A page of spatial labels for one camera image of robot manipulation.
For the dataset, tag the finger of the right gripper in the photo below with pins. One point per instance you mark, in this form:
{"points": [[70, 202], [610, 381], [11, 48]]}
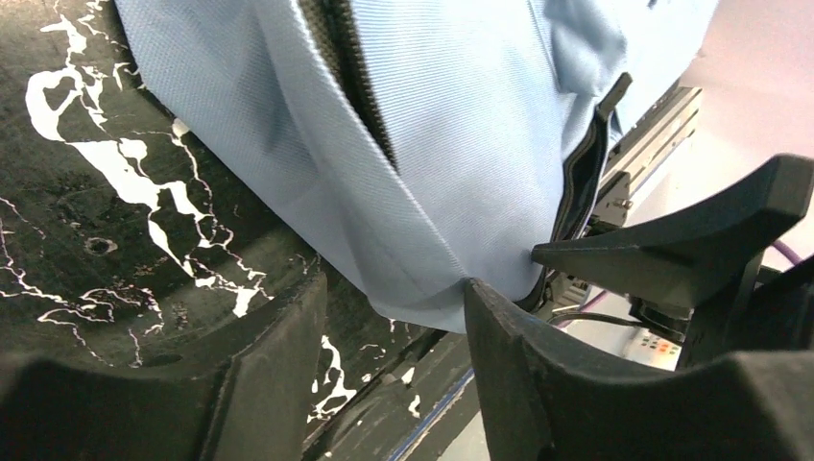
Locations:
{"points": [[684, 258]]}

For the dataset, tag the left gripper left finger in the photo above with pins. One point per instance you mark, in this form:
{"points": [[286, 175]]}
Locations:
{"points": [[241, 392]]}

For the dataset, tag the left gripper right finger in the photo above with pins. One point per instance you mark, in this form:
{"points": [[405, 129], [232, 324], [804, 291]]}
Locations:
{"points": [[545, 395]]}

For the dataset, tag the blue backpack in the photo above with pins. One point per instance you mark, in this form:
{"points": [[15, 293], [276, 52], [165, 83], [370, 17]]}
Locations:
{"points": [[416, 144]]}

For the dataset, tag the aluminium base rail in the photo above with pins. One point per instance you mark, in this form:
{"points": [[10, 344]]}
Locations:
{"points": [[642, 159]]}

